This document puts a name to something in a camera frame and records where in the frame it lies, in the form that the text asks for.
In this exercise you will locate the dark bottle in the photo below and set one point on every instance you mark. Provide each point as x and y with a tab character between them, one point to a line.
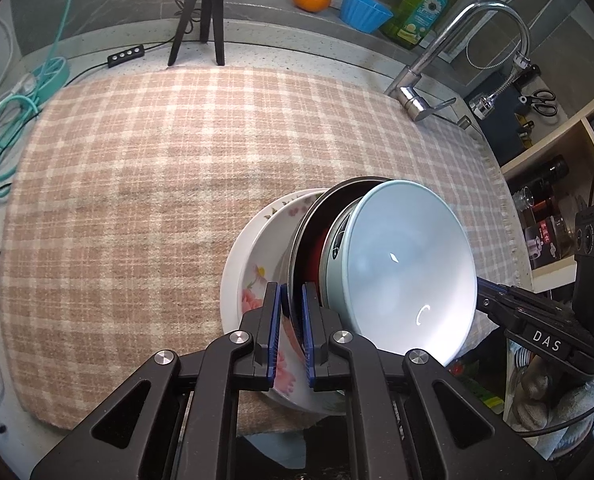
552	169

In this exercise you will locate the chrome sink faucet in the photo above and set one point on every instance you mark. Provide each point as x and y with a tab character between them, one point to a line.
427	60

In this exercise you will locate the blue fluted silicone cup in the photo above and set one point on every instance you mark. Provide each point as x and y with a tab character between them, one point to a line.
367	10

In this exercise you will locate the dark knife holder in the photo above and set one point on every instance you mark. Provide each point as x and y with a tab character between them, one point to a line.
507	130

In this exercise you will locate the small red steel bowl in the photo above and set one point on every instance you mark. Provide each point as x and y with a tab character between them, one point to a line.
313	260

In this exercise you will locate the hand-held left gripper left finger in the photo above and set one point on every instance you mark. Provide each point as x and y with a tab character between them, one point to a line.
274	340

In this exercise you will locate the wooden shelf unit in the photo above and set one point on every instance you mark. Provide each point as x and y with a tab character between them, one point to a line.
542	157

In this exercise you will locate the green dish soap bottle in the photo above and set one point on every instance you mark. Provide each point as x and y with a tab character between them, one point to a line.
422	10

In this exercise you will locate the black inline light switch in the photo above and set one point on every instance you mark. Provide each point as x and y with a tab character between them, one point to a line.
125	56

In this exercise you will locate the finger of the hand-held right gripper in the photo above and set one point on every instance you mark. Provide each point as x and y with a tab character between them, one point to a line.
497	297

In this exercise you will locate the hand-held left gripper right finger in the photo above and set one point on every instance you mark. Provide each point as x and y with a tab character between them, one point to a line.
307	340

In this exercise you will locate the person's right hand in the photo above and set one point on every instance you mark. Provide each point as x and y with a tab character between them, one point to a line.
542	400

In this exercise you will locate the floral white plate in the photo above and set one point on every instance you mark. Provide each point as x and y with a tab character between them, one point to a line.
229	280
257	285

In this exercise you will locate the small clear glass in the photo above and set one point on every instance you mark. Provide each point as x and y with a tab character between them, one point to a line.
524	199

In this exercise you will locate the large stainless steel bowl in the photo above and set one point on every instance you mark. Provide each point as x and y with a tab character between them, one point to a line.
327	205

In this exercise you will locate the teal round power strip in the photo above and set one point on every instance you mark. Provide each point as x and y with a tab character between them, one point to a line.
52	77

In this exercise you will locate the black tripod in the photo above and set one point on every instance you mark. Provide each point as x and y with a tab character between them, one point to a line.
212	10

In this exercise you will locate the white ceramic bowl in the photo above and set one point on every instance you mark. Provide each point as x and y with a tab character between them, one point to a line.
407	270

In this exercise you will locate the beige plaid cloth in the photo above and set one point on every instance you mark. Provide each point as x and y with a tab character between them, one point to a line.
152	185

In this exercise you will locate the red and black box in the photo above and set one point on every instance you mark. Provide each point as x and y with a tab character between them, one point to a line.
544	240

